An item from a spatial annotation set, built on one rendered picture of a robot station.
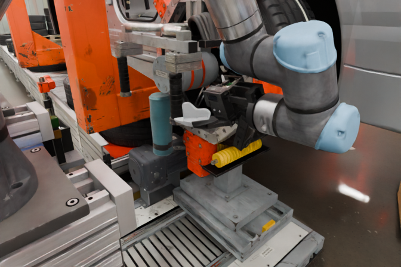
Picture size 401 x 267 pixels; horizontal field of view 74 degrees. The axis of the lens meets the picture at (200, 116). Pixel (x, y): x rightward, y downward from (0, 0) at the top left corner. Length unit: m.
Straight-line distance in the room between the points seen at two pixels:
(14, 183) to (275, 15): 0.74
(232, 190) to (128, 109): 0.64
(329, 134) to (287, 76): 0.10
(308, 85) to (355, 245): 1.29
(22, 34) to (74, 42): 1.93
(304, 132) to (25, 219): 0.39
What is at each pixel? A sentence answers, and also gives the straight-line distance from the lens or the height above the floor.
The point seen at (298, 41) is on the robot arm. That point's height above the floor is 1.02.
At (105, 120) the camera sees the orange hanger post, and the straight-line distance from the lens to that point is 1.32.
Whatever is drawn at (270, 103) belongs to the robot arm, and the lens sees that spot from 0.46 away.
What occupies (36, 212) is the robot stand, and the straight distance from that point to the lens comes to 0.41.
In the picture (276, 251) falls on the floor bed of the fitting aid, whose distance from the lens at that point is 1.34.
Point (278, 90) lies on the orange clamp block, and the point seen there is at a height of 0.85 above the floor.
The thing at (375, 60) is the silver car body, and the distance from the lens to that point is 0.87.
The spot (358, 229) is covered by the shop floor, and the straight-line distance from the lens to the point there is 1.70.
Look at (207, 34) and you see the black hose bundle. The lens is 0.74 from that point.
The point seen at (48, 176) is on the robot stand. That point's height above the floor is 0.82.
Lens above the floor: 1.06
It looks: 22 degrees down
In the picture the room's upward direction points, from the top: straight up
